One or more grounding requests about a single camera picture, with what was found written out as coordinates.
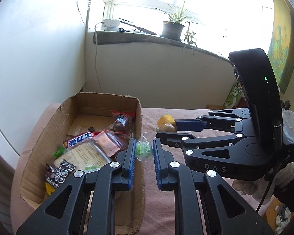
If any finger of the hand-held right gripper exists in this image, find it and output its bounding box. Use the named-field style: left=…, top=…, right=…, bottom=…
left=155, top=131, right=245, bottom=159
left=175, top=108, right=250, bottom=133

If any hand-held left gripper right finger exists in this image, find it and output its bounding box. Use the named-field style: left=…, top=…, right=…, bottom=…
left=152, top=138, right=275, bottom=235

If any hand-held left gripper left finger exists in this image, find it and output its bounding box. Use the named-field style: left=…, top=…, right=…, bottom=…
left=16, top=138, right=138, bottom=235

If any yellow jelly cup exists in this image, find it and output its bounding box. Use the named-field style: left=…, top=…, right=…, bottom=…
left=156, top=114, right=178, bottom=133

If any green jelly candy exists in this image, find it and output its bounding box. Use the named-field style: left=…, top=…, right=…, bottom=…
left=135, top=133, right=153, bottom=162

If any pink foil snack packet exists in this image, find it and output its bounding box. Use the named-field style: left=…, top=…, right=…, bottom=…
left=92, top=130, right=129, bottom=158

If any red-edged clear snack packet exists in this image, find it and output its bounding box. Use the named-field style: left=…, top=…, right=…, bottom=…
left=105, top=111, right=136, bottom=137

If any clear-wrapped cracker pack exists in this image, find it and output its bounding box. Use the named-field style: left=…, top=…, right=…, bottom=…
left=53, top=142, right=113, bottom=177

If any brown chocolate bar packet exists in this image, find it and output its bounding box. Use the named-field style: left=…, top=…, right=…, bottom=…
left=62, top=132, right=98, bottom=148

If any brown cardboard box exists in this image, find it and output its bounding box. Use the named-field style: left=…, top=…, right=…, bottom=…
left=12, top=92, right=146, bottom=235

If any black patterned snack packet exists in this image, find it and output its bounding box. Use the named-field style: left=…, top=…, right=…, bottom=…
left=45, top=159, right=77, bottom=189

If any dark brown candy wrapper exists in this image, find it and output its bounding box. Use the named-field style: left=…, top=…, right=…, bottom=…
left=45, top=163, right=55, bottom=177

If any yellow candy packet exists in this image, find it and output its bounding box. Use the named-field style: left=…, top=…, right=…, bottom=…
left=44, top=183, right=57, bottom=196

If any person's right hand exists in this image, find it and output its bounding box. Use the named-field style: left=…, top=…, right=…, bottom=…
left=233, top=158, right=294, bottom=197

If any pink blanket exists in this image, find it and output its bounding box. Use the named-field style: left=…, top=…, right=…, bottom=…
left=10, top=103, right=285, bottom=235

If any clear plastic bag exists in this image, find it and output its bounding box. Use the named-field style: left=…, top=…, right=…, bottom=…
left=282, top=108, right=294, bottom=142

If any potted spider plant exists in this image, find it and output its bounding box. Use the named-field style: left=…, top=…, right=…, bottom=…
left=149, top=1, right=201, bottom=52

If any grey window sill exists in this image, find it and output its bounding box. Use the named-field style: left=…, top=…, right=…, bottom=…
left=93, top=31, right=229, bottom=59

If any white power box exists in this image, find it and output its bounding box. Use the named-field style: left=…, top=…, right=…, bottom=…
left=100, top=18, right=120, bottom=32

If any white ribbed panel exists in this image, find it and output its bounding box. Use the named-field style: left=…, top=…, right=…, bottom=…
left=0, top=147, right=17, bottom=228

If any white wardrobe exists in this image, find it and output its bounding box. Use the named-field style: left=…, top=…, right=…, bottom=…
left=0, top=0, right=87, bottom=156

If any landscape wall scroll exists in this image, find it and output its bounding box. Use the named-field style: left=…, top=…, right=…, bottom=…
left=267, top=0, right=294, bottom=95

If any black cable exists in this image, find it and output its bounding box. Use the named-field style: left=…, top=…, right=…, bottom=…
left=256, top=173, right=275, bottom=212

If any white power cable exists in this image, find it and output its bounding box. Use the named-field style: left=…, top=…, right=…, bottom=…
left=94, top=22, right=103, bottom=93

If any white hanging cable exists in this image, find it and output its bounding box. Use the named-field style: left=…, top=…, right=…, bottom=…
left=76, top=0, right=96, bottom=30

